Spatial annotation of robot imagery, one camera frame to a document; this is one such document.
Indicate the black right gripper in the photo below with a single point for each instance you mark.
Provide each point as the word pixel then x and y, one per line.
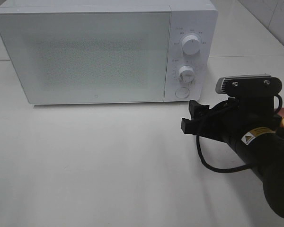
pixel 232 119

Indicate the round white door button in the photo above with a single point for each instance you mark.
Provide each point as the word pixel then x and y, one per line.
pixel 182 92

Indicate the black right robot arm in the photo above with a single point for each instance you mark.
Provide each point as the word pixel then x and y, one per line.
pixel 262 151

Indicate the lower white timer knob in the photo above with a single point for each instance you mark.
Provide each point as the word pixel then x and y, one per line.
pixel 186 74

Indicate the upper white power knob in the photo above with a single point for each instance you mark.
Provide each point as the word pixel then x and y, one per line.
pixel 191 44

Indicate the white microwave oven body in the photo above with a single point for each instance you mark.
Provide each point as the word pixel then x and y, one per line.
pixel 186 17

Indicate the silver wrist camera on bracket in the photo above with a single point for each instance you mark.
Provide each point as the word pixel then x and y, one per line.
pixel 247 86

